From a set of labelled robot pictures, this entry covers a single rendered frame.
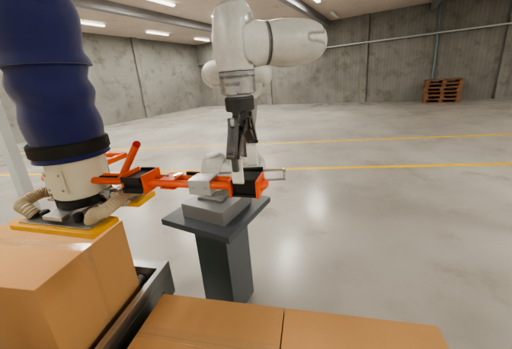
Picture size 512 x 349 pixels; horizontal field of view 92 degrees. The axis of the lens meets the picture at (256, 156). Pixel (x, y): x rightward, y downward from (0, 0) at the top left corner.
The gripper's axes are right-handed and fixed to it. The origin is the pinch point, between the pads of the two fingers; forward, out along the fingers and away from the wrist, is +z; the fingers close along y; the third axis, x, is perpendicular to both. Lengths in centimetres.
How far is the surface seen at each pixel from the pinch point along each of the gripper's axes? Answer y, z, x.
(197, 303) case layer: -16, 73, -35
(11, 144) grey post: -147, 29, -349
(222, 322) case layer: -10, 73, -20
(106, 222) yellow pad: 9.9, 14.5, -43.2
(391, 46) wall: -1291, -121, 311
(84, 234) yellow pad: 16, 15, -45
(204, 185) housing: 4.3, 3.2, -11.1
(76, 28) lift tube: -2, -42, -48
